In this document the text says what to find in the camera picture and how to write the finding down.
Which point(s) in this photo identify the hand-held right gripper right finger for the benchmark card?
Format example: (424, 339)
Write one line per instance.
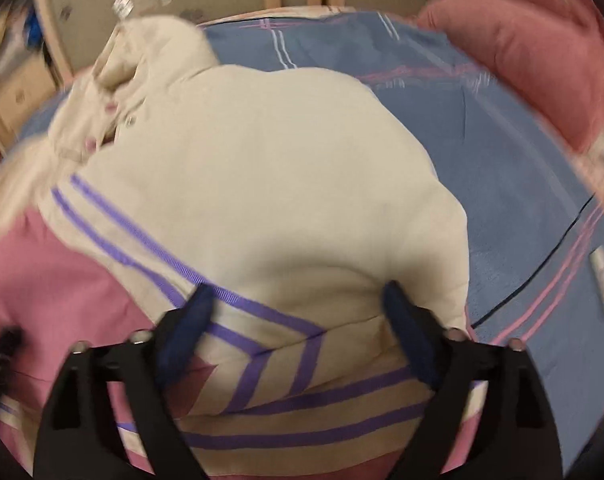
(410, 332)

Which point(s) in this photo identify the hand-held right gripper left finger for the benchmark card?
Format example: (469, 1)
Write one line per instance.
(191, 327)

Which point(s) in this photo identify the cream and pink striped hoodie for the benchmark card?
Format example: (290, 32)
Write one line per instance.
(262, 170)

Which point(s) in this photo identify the blue striped bedsheet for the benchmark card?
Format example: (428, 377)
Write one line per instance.
(506, 185)

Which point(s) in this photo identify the pink quilt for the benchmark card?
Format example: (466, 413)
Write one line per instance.
(521, 45)

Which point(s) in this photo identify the blue clothing on shelf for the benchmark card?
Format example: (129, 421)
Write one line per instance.
(32, 27)

